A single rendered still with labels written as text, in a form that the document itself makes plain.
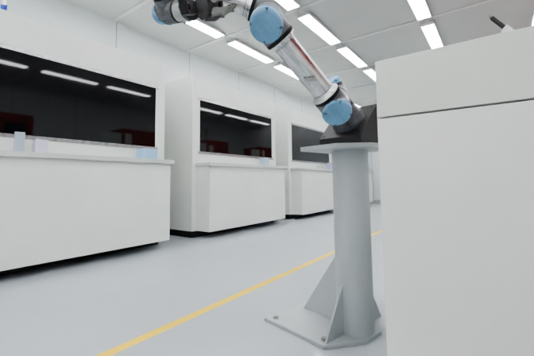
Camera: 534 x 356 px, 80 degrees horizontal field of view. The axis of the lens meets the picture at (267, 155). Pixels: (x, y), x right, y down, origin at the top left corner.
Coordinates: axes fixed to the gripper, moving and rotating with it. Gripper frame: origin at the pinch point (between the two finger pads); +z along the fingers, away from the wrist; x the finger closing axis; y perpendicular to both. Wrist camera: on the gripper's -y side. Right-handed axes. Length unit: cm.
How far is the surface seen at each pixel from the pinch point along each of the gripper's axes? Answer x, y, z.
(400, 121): 32, -6, 52
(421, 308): 71, -23, 62
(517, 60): 19, -2, 73
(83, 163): 96, 34, -198
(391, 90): 25, -2, 49
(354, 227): 90, 29, 30
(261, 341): 129, -11, 4
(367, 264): 104, 26, 37
